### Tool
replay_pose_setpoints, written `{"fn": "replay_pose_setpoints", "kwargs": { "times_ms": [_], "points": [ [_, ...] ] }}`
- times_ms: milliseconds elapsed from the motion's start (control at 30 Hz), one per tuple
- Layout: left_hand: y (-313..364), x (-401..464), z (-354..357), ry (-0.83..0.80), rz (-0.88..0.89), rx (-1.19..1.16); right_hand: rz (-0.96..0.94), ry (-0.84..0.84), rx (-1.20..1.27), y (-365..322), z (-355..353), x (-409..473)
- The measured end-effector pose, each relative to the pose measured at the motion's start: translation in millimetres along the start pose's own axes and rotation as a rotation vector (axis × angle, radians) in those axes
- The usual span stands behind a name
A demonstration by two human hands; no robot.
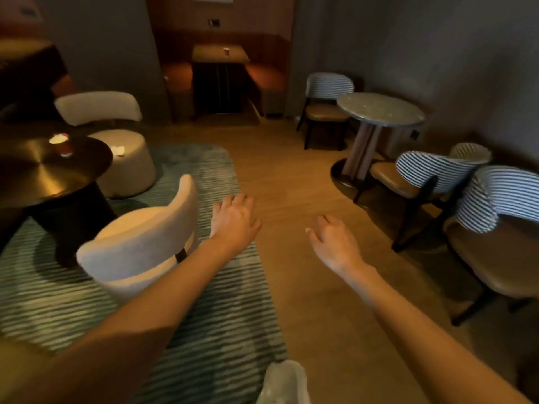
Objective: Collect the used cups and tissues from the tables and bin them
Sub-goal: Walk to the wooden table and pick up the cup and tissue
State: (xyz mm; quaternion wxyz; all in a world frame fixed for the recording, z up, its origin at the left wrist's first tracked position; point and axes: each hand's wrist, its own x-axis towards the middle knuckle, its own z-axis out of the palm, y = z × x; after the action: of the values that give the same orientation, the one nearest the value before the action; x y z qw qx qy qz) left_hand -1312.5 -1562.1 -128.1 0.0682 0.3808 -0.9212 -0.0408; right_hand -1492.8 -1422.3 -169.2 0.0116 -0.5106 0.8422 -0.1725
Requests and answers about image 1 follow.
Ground grey stone round table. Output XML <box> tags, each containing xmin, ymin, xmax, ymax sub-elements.
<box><xmin>330</xmin><ymin>92</ymin><xmax>426</xmax><ymax>188</ymax></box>

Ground white boucle armchair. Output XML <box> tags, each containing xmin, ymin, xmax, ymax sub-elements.
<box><xmin>54</xmin><ymin>91</ymin><xmax>157</xmax><ymax>199</ymax></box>
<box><xmin>75</xmin><ymin>174</ymin><xmax>199</xmax><ymax>306</ymax></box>

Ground round brass coffee table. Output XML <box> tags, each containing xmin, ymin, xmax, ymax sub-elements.
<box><xmin>0</xmin><ymin>134</ymin><xmax>117</xmax><ymax>265</ymax></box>

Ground striped blue-green rug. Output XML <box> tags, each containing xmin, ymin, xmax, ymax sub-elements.
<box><xmin>0</xmin><ymin>143</ymin><xmax>288</xmax><ymax>404</ymax></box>

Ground orange upholstered bench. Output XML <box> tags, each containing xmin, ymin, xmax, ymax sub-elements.
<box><xmin>162</xmin><ymin>33</ymin><xmax>291</xmax><ymax>118</ymax></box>

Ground person's right forearm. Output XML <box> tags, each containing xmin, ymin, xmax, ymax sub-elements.
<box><xmin>343</xmin><ymin>264</ymin><xmax>531</xmax><ymax>404</ymax></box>

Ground wooden square table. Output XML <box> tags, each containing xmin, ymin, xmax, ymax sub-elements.
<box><xmin>191</xmin><ymin>44</ymin><xmax>252</xmax><ymax>114</ymax></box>

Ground person's left hand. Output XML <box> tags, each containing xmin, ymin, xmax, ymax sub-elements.
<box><xmin>209</xmin><ymin>193</ymin><xmax>262</xmax><ymax>259</ymax></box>

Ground person's right hand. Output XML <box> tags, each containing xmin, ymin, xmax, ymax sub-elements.
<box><xmin>305</xmin><ymin>215</ymin><xmax>365</xmax><ymax>278</ymax></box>

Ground person's white trousers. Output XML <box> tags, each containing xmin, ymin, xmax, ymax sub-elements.
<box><xmin>257</xmin><ymin>359</ymin><xmax>312</xmax><ymax>404</ymax></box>

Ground houndstooth back dining chair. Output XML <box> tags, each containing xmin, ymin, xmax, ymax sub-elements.
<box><xmin>353</xmin><ymin>143</ymin><xmax>492</xmax><ymax>253</ymax></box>
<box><xmin>442</xmin><ymin>165</ymin><xmax>539</xmax><ymax>327</ymax></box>

